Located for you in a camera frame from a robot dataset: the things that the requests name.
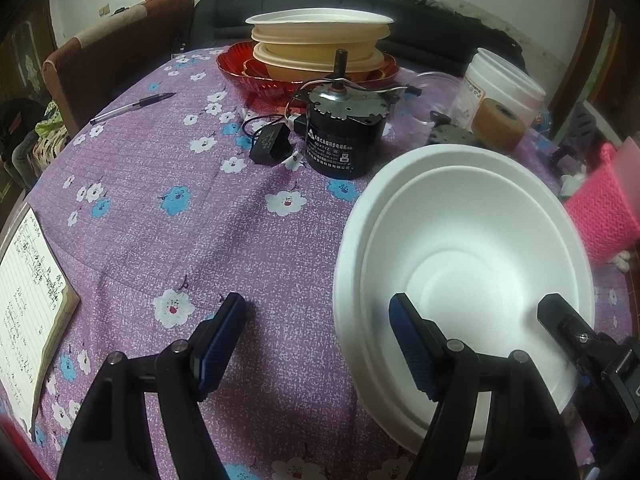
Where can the brown chair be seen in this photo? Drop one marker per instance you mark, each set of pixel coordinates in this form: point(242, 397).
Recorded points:
point(100, 70)

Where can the white plastic jar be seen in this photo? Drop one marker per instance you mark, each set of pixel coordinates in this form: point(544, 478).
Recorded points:
point(505, 80)

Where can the cream plastic bowl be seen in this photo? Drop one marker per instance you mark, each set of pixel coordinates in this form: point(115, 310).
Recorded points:
point(310, 40)
point(295, 62)

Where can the black electric motor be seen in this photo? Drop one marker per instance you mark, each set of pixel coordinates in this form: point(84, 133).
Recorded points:
point(345, 135)

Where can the white paper plate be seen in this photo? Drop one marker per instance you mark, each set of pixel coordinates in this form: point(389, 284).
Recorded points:
point(320, 17)

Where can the wall socket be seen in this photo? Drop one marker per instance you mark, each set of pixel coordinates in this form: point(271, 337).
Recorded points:
point(104, 10)

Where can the brown tape roll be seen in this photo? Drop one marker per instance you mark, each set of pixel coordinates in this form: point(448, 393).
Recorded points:
point(497, 127)

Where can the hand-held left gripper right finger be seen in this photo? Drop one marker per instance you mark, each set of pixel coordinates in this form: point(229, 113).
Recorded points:
point(412, 345)

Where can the black sofa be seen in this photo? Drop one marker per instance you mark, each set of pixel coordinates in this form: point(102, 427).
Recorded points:
point(440, 25)

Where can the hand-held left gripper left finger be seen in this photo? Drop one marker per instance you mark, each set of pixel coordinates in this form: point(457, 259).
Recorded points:
point(225, 340)

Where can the small black capacitor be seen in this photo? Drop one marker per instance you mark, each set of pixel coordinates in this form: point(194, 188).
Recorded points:
point(270, 147)

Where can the red shiny cloth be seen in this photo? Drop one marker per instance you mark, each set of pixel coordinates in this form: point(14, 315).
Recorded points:
point(12, 450)

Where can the purple floral tablecloth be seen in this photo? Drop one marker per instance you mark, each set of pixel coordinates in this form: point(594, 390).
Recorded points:
point(200, 240)

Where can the clear plastic lid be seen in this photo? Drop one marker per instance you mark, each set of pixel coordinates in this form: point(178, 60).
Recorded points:
point(425, 95)

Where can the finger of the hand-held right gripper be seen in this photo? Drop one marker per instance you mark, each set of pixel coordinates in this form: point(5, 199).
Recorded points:
point(570, 330)

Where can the bottle with pink knitted sleeve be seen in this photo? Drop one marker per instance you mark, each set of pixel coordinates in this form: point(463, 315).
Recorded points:
point(600, 215)

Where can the red glass bowl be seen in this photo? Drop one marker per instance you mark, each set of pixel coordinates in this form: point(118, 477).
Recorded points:
point(255, 82)

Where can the black ballpoint pen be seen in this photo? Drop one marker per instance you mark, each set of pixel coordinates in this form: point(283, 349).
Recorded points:
point(135, 106)

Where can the green white crocheted cloth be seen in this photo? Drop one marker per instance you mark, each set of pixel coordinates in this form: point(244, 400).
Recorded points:
point(50, 137)

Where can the lined paper notebook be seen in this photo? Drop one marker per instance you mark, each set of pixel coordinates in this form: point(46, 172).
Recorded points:
point(30, 310)

